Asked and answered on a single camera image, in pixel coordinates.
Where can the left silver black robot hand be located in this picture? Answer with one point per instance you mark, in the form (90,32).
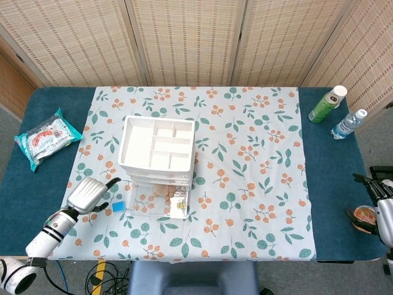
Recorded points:
(87,195)

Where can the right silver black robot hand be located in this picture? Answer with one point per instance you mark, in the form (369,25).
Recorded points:
(387,221)

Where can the blue white eraser block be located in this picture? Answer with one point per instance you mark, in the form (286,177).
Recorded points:
(119,206)

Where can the clear drawer holding plush toy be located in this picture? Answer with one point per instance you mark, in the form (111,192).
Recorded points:
(162,214)

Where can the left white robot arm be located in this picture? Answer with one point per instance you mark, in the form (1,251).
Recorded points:
(46,236)

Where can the clear drawer holding wooden items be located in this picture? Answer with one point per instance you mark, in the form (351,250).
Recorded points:
(159,174)

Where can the teal felt table cover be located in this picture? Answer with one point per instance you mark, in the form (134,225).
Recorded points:
(30,190)

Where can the teal snack package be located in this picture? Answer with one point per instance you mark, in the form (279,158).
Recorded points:
(46,139)

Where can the yellow floor tape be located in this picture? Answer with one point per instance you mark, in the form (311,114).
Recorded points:
(99,267)

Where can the beige plush toy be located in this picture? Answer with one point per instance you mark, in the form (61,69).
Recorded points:
(164,192)

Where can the gold binder clip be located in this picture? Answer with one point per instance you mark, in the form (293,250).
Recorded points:
(181,205)

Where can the clear water bottle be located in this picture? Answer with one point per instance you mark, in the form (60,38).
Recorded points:
(345,126)

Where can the brown wooden door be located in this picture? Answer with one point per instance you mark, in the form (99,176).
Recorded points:
(12,89)

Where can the green drink bottle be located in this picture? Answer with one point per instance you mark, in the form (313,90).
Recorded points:
(324,107)

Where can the blue grey padded chair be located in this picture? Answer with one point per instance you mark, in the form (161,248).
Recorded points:
(190,276)

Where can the floral orange berry tablecloth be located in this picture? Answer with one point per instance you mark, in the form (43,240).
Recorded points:
(245,184)

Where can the woven bamboo folding screen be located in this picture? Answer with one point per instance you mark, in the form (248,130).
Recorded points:
(184,40)

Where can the black equipment frame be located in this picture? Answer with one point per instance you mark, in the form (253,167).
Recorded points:
(380,170)

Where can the white plastic drawer organizer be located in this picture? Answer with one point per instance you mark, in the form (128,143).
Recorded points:
(138,144)

